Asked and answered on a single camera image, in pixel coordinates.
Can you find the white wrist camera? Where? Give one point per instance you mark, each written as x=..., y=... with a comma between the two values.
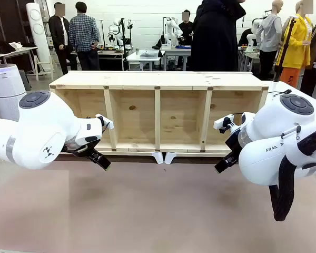
x=106, y=122
x=222, y=122

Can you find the white background table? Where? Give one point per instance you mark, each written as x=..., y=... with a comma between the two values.
x=179, y=50
x=144, y=58

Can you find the mannequin in yellow raincoat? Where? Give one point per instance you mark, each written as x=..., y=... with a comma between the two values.
x=298, y=44

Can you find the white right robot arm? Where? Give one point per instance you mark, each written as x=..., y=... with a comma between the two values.
x=268, y=131

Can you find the wooden riser with white legs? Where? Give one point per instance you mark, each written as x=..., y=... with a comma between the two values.
x=171, y=157
x=158, y=157

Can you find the white tower air conditioner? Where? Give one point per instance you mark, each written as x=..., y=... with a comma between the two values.
x=38, y=31

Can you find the person in plaid shirt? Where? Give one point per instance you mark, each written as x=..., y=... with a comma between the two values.
x=84, y=34

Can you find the person in black jacket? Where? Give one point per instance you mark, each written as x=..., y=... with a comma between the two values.
x=58, y=31

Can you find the black stand pole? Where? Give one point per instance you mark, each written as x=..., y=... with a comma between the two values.
x=287, y=44

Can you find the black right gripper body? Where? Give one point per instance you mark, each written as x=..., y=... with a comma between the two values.
x=234, y=145

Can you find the light wooden open shelf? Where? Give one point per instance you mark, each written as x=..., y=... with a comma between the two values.
x=184, y=79

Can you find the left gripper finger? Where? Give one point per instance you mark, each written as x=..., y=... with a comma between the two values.
x=98, y=162
x=104, y=159

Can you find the black clothes pile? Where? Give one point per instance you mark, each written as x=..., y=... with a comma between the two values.
x=5, y=47

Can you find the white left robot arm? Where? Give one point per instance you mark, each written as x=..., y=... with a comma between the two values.
x=37, y=126

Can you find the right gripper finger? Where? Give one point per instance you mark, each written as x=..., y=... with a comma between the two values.
x=225, y=165
x=230, y=156

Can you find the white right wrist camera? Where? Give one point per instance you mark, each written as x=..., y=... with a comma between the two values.
x=222, y=122

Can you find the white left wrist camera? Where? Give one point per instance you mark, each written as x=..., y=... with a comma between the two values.
x=106, y=122

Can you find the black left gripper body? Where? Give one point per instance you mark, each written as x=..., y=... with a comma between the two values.
x=81, y=152

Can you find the white wooden chair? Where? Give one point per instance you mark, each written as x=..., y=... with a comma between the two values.
x=44, y=68

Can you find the grey tray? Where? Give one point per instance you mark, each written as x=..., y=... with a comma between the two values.
x=148, y=54

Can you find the wooden background table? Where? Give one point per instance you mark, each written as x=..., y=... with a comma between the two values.
x=110, y=52

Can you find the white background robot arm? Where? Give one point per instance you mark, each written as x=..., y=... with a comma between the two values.
x=117, y=29
x=172, y=29
x=254, y=34

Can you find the grey waste bin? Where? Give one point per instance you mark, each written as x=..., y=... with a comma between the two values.
x=25, y=79

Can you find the mannequin in grey hoodie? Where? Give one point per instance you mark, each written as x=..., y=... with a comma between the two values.
x=271, y=31

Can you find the seated person in black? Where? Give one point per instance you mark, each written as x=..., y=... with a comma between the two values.
x=186, y=30

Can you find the grey table with white legs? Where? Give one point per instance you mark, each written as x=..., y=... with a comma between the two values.
x=13, y=51

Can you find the person in dark coat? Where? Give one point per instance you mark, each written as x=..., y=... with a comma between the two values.
x=216, y=37

